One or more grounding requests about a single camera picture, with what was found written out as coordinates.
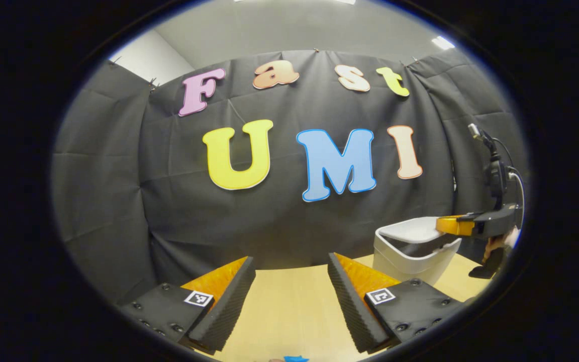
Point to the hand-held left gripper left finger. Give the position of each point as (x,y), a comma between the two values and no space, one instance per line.
(229,306)

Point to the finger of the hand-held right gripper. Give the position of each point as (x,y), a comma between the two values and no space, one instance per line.
(458,225)

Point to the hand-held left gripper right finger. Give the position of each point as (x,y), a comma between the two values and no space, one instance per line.
(350,306)

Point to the white desktop garbage bin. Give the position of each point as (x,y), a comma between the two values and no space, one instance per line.
(405,261)

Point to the blue paper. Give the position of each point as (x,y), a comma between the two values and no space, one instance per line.
(295,359)

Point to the light wooden desktop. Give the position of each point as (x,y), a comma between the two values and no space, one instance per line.
(289,311)

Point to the black backdrop cloth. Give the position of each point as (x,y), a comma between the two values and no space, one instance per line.
(169,201)

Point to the small ceiling light panel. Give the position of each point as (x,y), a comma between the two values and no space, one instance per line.
(443,42)

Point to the long ceiling light panel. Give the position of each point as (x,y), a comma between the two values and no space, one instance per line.
(294,1)

